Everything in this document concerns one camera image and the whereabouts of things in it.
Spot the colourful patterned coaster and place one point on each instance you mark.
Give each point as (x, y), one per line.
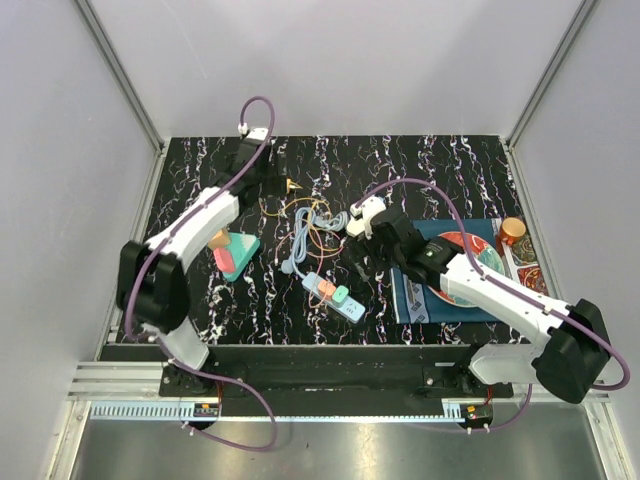
(521, 264)

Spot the dark blue patterned placemat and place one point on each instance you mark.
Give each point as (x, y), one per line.
(429, 309)

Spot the white square plug adapter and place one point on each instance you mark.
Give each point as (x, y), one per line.
(355, 227)

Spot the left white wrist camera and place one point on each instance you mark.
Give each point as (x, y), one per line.
(253, 135)

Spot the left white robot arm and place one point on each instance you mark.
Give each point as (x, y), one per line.
(152, 284)

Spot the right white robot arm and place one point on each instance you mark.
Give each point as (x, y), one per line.
(565, 350)

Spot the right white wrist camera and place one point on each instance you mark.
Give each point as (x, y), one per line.
(367, 211)

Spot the pink square plug adapter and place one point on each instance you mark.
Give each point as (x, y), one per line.
(224, 260)

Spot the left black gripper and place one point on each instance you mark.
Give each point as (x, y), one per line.
(273, 182)

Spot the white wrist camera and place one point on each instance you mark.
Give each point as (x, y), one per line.
(253, 135)
(367, 211)

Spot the teal triangular power strip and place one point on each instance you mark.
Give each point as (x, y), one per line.
(243, 247)

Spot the light blue long power strip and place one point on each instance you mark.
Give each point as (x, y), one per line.
(351, 309)

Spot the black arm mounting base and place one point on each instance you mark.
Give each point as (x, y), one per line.
(335, 381)

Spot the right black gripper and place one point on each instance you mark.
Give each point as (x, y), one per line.
(361, 248)

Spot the salmon small charger plug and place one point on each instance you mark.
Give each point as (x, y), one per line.
(325, 290)

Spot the teal small charger plug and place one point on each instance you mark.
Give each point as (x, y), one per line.
(340, 294)

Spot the copper metal cup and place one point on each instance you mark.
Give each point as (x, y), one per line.
(512, 229)

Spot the silver metal fork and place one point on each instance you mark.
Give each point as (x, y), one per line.
(412, 290)

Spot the red floral ceramic plate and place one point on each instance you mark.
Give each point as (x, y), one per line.
(484, 253)

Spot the yellow small charger plug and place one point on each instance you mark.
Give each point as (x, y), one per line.
(292, 186)

